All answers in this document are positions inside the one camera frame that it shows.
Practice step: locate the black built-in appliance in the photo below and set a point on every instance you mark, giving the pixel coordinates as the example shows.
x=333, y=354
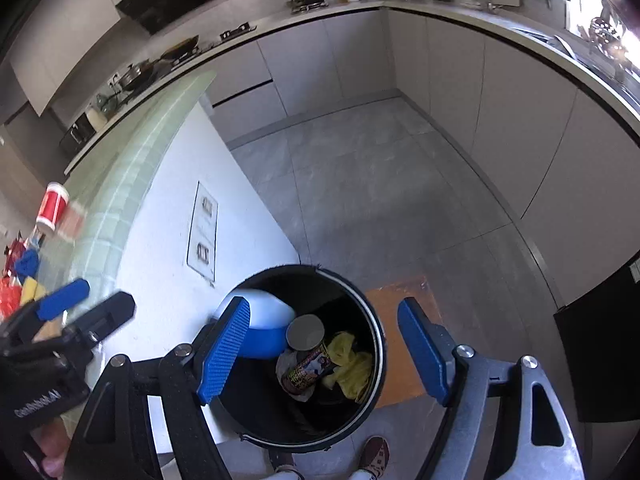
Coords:
x=605, y=350

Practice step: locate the person's left shoe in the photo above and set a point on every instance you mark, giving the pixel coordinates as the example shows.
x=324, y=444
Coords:
x=282, y=461

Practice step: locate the person's right shoe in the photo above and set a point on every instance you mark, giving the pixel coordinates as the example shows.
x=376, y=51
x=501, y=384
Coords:
x=376, y=455

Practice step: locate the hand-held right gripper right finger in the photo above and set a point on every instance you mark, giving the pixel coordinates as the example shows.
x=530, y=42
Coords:
x=425, y=350

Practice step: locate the grey kitchen base cabinets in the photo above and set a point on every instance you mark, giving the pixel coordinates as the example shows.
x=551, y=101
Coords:
x=500, y=110

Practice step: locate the black wok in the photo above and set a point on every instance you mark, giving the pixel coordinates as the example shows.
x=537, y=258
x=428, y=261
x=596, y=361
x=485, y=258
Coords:
x=180, y=47

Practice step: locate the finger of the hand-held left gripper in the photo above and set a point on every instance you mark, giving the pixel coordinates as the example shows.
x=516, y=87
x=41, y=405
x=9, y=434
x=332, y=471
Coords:
x=65, y=297
x=107, y=312

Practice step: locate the large blue white cup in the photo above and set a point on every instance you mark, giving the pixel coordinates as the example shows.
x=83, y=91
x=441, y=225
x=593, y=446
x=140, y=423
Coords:
x=265, y=325

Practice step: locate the beige refrigerator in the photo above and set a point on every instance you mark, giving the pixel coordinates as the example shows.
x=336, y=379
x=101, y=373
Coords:
x=25, y=170

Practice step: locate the white tissue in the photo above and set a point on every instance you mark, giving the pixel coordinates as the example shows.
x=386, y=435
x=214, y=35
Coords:
x=286, y=365

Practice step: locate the black microwave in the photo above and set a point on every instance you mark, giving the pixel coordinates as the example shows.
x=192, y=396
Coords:
x=77, y=135

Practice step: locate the yellow cloth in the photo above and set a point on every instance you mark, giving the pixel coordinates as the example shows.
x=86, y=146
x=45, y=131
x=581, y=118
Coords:
x=352, y=370

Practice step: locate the white jug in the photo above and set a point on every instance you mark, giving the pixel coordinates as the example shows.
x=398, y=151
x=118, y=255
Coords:
x=97, y=117

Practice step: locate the black gas stove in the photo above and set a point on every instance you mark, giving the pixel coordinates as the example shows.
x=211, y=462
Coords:
x=237, y=31

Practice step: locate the clear socket panel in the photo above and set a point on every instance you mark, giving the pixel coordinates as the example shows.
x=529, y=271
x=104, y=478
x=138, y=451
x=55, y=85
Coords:
x=202, y=230

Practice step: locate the table with green checked cloth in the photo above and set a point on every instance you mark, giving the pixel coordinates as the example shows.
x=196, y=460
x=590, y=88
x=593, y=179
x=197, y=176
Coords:
x=135, y=160

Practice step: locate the black trash bin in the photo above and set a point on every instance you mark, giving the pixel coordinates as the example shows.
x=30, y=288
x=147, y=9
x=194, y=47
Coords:
x=350, y=310

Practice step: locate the pot with lid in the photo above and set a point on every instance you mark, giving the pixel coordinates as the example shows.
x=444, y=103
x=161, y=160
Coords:
x=135, y=77

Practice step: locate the beige upper wall cabinets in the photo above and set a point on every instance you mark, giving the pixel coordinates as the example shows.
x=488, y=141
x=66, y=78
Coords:
x=65, y=25

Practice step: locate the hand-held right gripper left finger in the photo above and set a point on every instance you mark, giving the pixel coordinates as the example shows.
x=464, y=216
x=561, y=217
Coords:
x=225, y=350

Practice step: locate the white kitchen island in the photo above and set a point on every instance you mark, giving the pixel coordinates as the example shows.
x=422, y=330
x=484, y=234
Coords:
x=165, y=210

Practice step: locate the glass teapot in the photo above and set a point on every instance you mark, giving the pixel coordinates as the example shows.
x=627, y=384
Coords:
x=109, y=102

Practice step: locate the kitchen window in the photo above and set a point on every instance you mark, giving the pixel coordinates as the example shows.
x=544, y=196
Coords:
x=605, y=20

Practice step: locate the red paper cup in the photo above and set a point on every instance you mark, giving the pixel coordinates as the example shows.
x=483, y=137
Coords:
x=50, y=207

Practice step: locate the black printed can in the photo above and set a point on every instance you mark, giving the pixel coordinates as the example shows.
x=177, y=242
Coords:
x=310, y=367

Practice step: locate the yellow sponge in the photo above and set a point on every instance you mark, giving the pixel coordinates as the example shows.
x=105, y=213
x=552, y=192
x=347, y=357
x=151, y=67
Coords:
x=32, y=291

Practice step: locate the person's shoe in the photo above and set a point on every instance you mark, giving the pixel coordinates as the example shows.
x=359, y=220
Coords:
x=282, y=461
x=376, y=455

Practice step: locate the person's left hand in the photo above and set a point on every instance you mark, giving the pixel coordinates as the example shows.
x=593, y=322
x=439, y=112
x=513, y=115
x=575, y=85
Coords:
x=52, y=452

